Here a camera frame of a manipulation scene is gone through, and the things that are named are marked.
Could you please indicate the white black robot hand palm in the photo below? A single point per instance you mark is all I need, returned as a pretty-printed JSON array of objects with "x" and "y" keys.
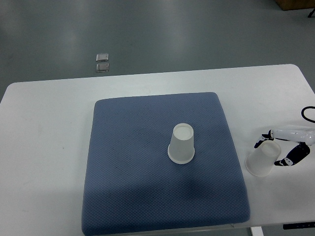
[{"x": 298, "y": 134}]

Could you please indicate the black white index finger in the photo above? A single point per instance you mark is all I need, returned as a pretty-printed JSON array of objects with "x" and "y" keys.
[{"x": 264, "y": 137}]

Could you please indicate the black white thumb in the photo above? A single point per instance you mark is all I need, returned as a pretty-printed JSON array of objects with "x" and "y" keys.
[{"x": 297, "y": 154}]

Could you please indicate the white paper cup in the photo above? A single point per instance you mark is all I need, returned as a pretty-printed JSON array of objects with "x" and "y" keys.
[
  {"x": 261, "y": 161},
  {"x": 181, "y": 148}
]

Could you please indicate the black table control panel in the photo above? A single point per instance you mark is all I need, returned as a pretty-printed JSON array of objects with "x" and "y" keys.
[{"x": 303, "y": 225}]

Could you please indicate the white paper cup on mat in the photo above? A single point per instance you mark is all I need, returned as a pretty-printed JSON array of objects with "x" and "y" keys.
[{"x": 181, "y": 148}]

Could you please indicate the white table leg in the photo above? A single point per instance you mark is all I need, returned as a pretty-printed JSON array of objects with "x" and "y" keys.
[{"x": 256, "y": 231}]

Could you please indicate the black tripod leg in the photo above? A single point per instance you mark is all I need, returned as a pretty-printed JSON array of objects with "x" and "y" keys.
[{"x": 311, "y": 13}]

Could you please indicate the brown cardboard box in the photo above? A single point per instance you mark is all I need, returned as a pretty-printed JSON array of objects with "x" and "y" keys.
[{"x": 295, "y": 4}]

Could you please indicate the blue fabric cushion mat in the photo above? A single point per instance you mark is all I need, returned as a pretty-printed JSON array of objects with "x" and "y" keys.
[{"x": 132, "y": 185}]

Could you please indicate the lower metal floor plate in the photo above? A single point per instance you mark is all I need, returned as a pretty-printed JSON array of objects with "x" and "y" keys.
[{"x": 102, "y": 67}]

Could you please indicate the metal floor plate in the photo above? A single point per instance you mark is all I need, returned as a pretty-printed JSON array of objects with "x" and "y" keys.
[
  {"x": 102, "y": 57},
  {"x": 102, "y": 67}
]

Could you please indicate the upper metal floor plate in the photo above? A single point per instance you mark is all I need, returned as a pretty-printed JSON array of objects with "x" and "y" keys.
[{"x": 102, "y": 57}]

